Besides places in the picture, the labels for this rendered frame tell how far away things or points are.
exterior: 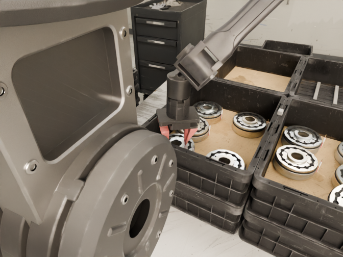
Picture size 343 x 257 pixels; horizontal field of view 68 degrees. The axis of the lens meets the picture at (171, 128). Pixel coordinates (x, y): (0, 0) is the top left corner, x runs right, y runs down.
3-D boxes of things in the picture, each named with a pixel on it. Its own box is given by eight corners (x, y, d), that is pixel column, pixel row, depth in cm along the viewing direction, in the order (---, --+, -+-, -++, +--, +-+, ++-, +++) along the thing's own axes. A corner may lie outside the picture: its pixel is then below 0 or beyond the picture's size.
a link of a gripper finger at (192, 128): (165, 137, 73) (166, 109, 68) (190, 135, 74) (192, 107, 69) (169, 153, 68) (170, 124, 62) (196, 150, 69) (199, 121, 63)
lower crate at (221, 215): (234, 240, 65) (242, 211, 58) (139, 194, 77) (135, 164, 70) (270, 151, 93) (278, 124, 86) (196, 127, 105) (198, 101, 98)
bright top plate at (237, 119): (261, 134, 75) (261, 133, 75) (228, 124, 79) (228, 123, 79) (269, 118, 82) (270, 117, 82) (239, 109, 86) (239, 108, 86)
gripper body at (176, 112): (155, 114, 68) (155, 89, 63) (193, 111, 69) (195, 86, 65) (159, 128, 62) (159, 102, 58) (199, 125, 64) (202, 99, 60)
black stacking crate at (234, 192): (241, 213, 59) (250, 179, 52) (136, 167, 71) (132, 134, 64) (277, 126, 86) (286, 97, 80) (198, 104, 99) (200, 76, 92)
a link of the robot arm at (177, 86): (162, 73, 57) (186, 78, 55) (175, 63, 62) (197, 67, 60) (162, 100, 61) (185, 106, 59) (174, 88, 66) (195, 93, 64)
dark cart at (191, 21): (179, 113, 243) (181, 11, 190) (138, 103, 258) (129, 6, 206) (200, 87, 287) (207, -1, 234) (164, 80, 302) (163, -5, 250)
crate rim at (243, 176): (249, 185, 53) (251, 177, 51) (132, 140, 65) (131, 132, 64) (286, 102, 81) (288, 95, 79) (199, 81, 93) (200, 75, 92)
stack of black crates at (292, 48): (298, 91, 249) (313, 45, 223) (296, 105, 227) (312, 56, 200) (256, 83, 263) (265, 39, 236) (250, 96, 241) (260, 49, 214)
